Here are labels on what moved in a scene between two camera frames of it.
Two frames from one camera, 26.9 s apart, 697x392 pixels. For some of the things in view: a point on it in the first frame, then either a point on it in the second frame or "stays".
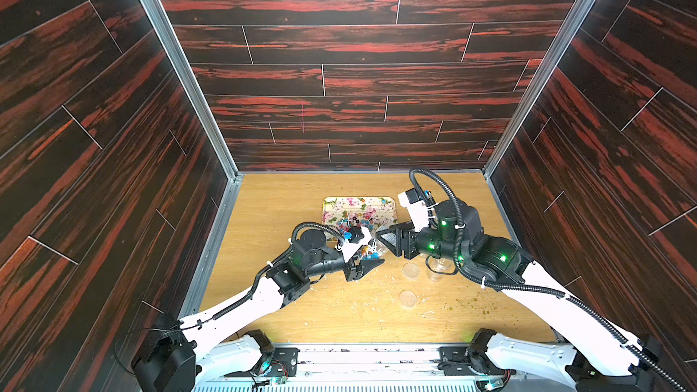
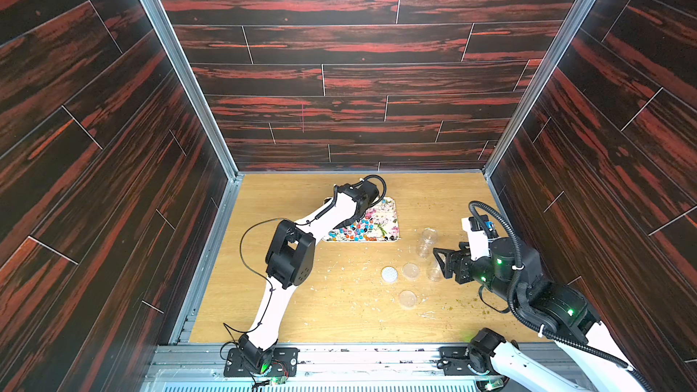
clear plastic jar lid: [410, 271] stays
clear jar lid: [407, 298] stays
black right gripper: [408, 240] → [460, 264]
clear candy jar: [437, 266] stays
